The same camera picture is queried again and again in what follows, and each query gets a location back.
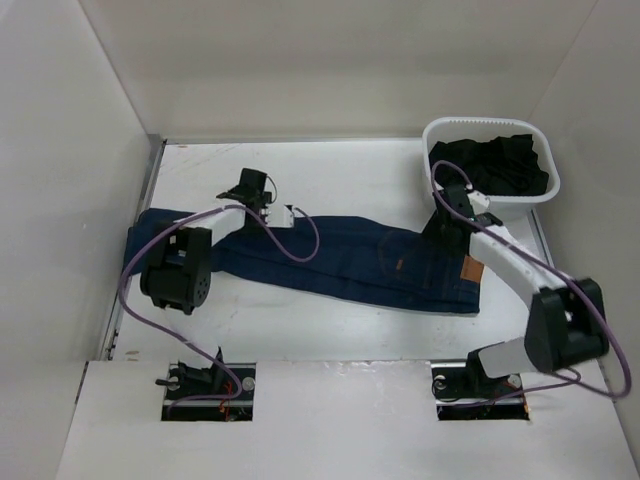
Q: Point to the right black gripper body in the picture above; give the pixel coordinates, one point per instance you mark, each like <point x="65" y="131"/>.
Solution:
<point x="436" y="233"/>

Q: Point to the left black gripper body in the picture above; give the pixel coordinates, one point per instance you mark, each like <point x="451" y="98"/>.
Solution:
<point x="263" y="201"/>

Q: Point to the dark blue denim trousers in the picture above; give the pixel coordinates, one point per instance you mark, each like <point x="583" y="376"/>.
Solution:
<point x="354" y="259"/>

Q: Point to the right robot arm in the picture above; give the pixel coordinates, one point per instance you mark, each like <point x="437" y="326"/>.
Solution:
<point x="565" y="325"/>

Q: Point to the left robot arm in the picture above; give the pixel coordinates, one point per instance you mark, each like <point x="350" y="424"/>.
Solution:
<point x="172" y="251"/>

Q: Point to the black trousers in basket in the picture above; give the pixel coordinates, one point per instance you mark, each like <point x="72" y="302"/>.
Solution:
<point x="503" y="166"/>

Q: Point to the white plastic laundry basket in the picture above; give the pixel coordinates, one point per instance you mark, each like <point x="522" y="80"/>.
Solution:
<point x="482" y="129"/>

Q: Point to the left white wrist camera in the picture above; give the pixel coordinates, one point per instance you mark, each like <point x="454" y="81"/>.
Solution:
<point x="278" y="215"/>

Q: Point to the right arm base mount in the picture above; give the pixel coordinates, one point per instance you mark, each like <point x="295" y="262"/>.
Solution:
<point x="459" y="397"/>

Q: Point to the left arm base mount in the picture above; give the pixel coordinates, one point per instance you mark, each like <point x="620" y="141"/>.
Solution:
<point x="207" y="394"/>

